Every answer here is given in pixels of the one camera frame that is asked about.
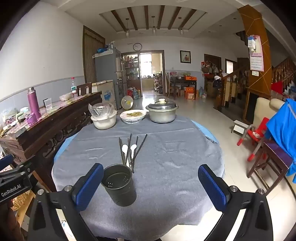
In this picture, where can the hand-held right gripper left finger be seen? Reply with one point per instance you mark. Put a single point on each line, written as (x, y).
(89, 185)

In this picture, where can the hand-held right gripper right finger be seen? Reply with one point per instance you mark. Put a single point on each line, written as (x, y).
(212, 190)

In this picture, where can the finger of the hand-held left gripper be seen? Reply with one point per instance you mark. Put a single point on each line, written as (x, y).
(23, 167)
(5, 161)

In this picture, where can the dark perforated utensil holder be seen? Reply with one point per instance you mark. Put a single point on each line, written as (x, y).
(120, 187)

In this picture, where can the white plastic spoon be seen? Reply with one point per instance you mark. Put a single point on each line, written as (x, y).
(133, 147)

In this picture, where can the gold foil box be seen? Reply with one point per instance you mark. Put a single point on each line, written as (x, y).
(22, 200)

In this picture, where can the dark wooden sideboard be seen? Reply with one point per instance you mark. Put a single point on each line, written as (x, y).
(46, 139)

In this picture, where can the pile of plastic bags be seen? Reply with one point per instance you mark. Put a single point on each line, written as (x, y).
(12, 118)

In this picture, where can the grey table cloth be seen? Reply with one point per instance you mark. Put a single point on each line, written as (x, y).
(173, 162)

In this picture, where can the purple thermos cup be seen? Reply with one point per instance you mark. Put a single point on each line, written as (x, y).
(32, 118)

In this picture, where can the blue table cover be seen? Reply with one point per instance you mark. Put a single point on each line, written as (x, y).
(209, 133)

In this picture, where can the purple thermos flask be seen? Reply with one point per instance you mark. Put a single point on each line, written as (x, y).
(34, 104)

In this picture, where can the white plastic basin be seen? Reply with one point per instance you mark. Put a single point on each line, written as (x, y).
(104, 122)

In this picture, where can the clear plastic cup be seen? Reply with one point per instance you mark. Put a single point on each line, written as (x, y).
(47, 104)

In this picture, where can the white step stool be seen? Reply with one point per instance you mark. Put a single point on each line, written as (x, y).
(240, 126)

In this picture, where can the dark wooden stool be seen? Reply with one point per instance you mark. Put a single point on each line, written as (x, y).
(275, 155)

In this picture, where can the red child chair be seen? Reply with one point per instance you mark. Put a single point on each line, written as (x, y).
(257, 132)

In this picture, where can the bag of bread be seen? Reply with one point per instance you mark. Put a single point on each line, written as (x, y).
(66, 97)

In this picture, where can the wrapped plate of food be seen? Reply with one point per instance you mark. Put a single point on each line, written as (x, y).
(133, 115)

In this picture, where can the aluminium pot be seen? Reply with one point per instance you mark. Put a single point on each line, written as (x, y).
(161, 116)

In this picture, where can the small electric fan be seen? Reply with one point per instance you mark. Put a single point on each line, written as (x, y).
(127, 102)

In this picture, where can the white chest freezer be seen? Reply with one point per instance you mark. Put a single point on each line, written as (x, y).
(106, 92)

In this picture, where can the red-capped water bottle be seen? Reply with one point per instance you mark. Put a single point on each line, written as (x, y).
(73, 87)

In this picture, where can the blue cloth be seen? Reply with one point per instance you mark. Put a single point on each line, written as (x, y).
(282, 125)

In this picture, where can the cream armchair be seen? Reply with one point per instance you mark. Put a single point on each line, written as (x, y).
(263, 109)

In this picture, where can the wooden chair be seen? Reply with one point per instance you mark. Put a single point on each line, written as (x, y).
(83, 89)

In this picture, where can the orange cardboard box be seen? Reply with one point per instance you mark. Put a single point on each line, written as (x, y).
(190, 93)

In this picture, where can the aluminium pot lid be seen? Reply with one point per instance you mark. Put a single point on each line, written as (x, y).
(161, 105)

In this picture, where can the blue water jug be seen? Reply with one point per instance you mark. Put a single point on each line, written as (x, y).
(137, 93)

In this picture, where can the dark dining table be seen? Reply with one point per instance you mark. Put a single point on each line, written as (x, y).
(182, 81)

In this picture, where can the glass display cabinet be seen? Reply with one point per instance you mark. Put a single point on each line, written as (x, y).
(130, 74)

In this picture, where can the grey refrigerator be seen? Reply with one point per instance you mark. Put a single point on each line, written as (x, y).
(105, 67)

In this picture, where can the brown curtain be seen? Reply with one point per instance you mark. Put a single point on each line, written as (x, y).
(91, 55)

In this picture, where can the framed picture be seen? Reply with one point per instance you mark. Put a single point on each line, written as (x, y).
(185, 56)

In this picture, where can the wooden stair railing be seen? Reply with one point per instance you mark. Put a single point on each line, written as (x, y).
(283, 69)

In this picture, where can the pendant lamp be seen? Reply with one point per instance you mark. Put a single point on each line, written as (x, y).
(180, 30)
(127, 32)
(153, 29)

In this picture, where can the wall calendar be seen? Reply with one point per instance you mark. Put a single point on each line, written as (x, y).
(257, 60)

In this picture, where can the round wall clock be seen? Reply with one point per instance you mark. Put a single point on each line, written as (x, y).
(137, 46)

